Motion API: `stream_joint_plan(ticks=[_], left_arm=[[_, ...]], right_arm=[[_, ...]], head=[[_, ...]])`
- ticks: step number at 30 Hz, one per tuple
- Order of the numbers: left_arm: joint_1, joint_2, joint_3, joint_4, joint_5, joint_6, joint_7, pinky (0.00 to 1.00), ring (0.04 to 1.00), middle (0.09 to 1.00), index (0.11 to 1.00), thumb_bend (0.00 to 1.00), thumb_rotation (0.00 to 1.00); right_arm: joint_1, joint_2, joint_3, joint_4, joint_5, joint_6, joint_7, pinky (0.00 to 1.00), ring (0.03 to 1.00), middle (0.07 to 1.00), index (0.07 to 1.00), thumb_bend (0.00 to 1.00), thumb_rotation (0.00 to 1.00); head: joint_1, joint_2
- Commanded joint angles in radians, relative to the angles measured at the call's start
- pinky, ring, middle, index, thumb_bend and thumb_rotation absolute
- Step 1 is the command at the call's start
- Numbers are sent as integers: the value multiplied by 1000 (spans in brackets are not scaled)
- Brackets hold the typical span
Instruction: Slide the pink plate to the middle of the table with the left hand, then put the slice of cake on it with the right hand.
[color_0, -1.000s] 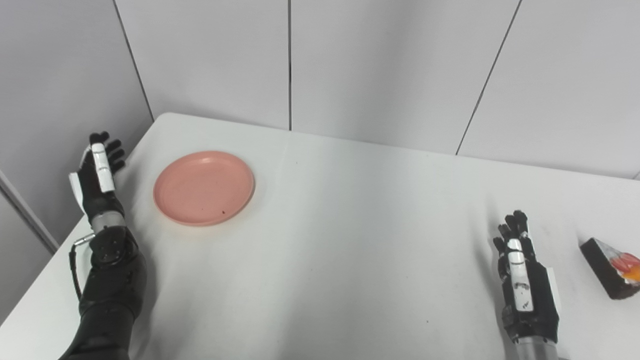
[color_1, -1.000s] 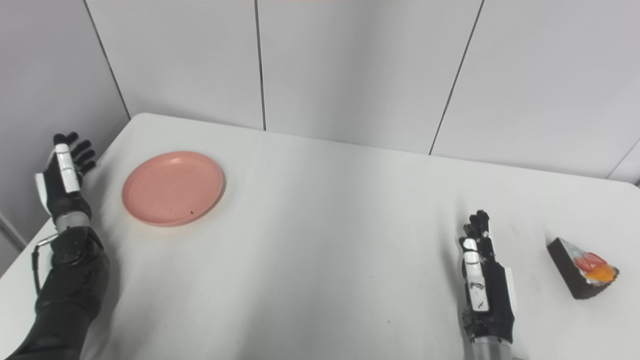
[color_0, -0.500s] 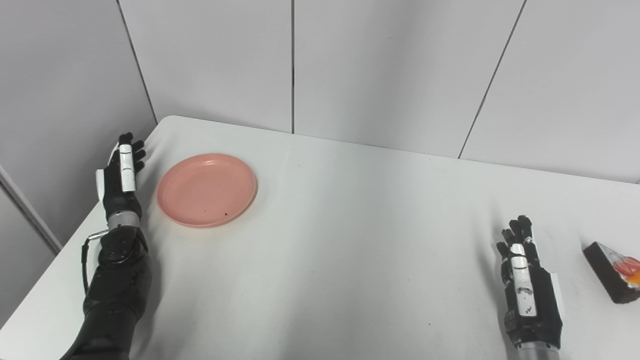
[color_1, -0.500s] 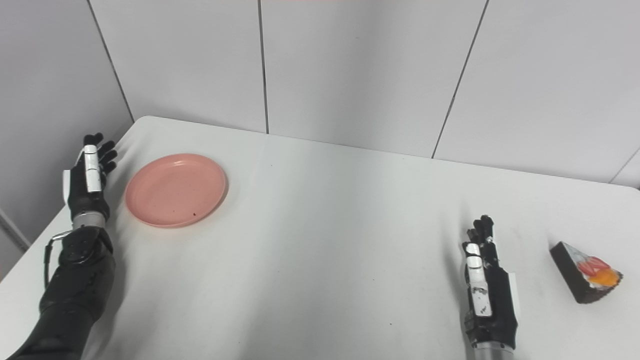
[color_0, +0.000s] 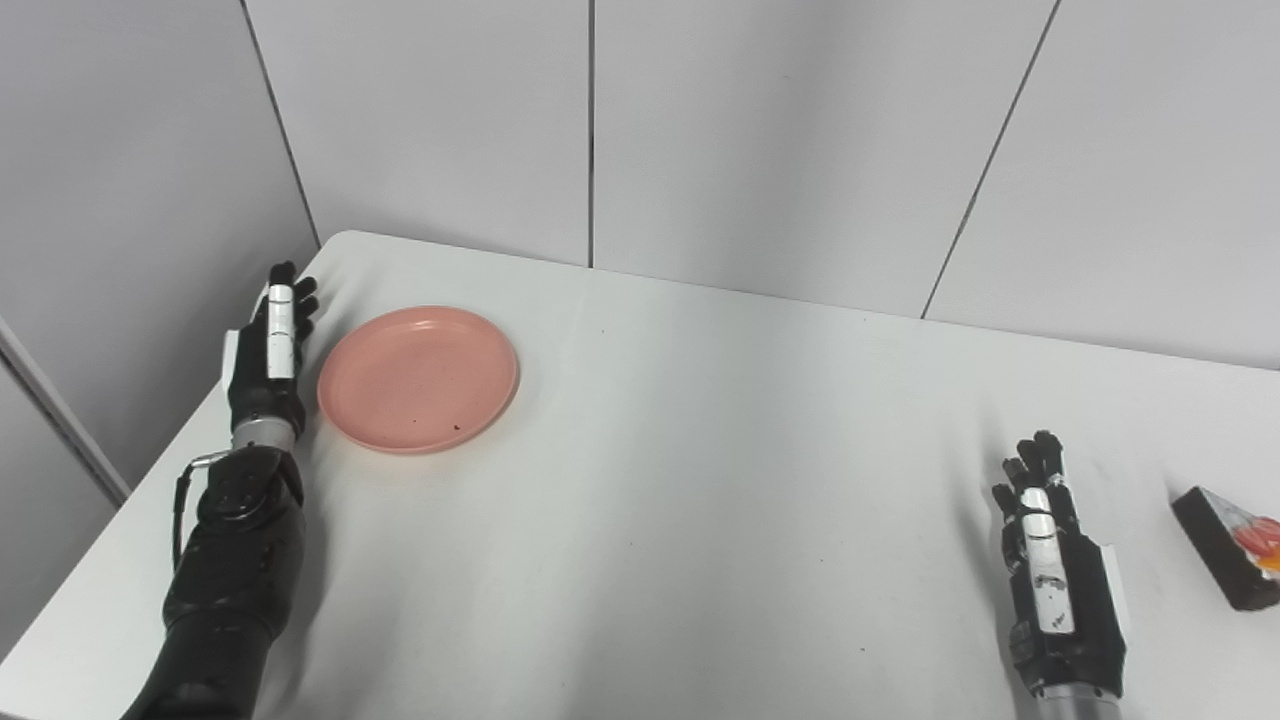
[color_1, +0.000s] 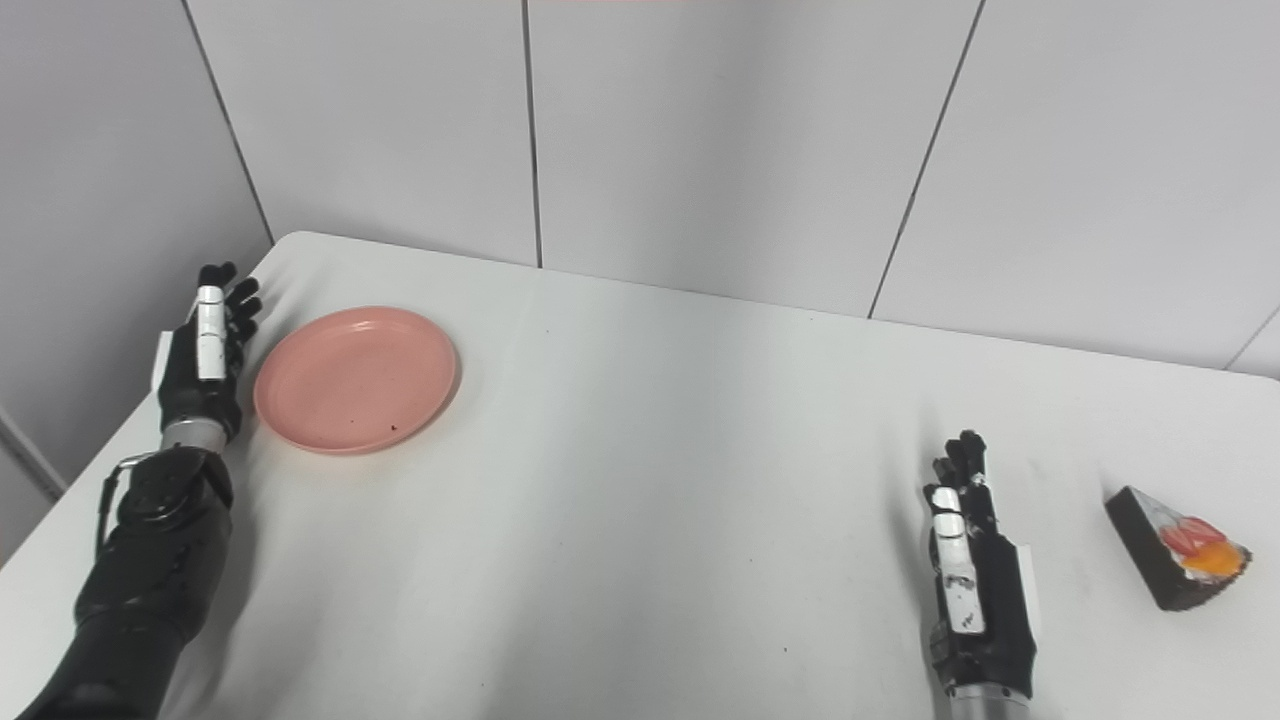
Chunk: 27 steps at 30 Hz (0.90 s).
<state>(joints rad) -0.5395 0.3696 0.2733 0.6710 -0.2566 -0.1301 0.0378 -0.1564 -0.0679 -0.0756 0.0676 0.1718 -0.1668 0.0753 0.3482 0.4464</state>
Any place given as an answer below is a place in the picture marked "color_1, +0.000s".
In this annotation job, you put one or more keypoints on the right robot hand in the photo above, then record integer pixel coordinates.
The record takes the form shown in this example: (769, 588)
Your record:
(975, 600)

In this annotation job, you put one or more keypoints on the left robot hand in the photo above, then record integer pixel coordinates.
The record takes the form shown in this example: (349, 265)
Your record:
(205, 370)

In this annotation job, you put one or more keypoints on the pink plate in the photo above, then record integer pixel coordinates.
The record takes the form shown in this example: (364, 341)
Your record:
(356, 379)

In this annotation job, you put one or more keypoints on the chocolate cake slice with fruit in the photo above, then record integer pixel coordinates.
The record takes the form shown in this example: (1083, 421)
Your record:
(1180, 555)

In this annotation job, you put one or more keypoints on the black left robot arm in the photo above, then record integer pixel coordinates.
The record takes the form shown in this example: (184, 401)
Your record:
(135, 580)

